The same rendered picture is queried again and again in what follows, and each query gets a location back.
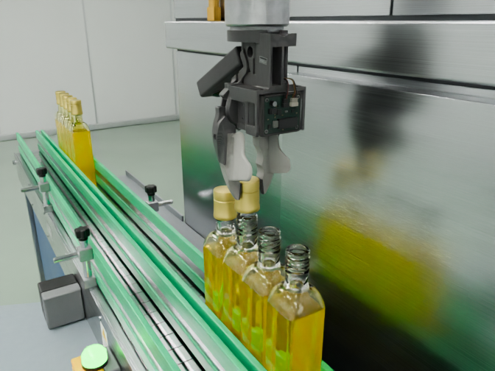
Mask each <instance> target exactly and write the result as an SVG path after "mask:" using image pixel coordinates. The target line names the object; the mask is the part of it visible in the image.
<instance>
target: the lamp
mask: <svg viewBox="0 0 495 371"><path fill-rule="evenodd" d="M81 360H82V361H81V364H82V368H83V369H84V370H85V371H98V370H101V369H102V368H104V367H105V366H106V365H107V363H108V354H107V350H106V349H105V347H103V346H102V345H100V344H93V345H90V346H88V347H87V348H86V349H84V351H83V352H82V355H81Z"/></svg>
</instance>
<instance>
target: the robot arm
mask: <svg viewBox="0 0 495 371"><path fill-rule="evenodd" d="M289 9H290V0H225V25H226V26H227V27H230V30H227V41H228V42H241V46H235V47H234V48H233V49H232V50H231V51H230V52H229V53H227V54H226V56H224V57H223V58H222V59H221V60H220V61H219V62H218V63H217V64H216V65H215V66H213V67H212V68H211V69H210V70H209V71H208V72H207V73H206V74H204V75H203V76H202V77H201V78H200V79H199V80H198V81H197V88H198V91H199V94H200V96H201V97H208V96H215V97H221V100H220V106H216V107H215V117H214V122H213V126H212V139H213V143H214V148H215V152H216V155H217V160H218V162H219V163H220V168H221V171H222V175H223V177H224V179H225V183H226V185H227V187H228V189H229V191H230V193H231V194H232V196H233V197H234V199H236V200H240V193H241V185H242V184H240V181H250V180H251V177H252V173H253V170H252V166H251V164H250V162H249V161H248V159H247V158H246V156H245V137H244V135H243V133H242V132H236V130H245V133H246V134H248V135H252V136H253V145H254V146H255V148H256V152H257V157H256V165H257V175H256V176H257V177H258V178H259V189H260V192H261V193H262V194H266V192H267V189H268V188H269V186H270V183H271V181H272V178H273V173H288V172H289V171H290V169H291V163H290V160H289V158H288V157H287V156H286V155H285V154H284V153H283V152H282V151H281V148H280V146H279V139H278V137H279V135H280V134H284V133H293V132H297V131H299V130H304V122H305V106H306V86H302V85H296V84H295V81H294V79H292V78H289V77H287V64H288V46H296V40H297V33H288V30H284V27H287V26H288V25H289ZM287 79H290V80H292V82H293V84H289V83H288V80H287ZM301 99H302V101H301Z"/></svg>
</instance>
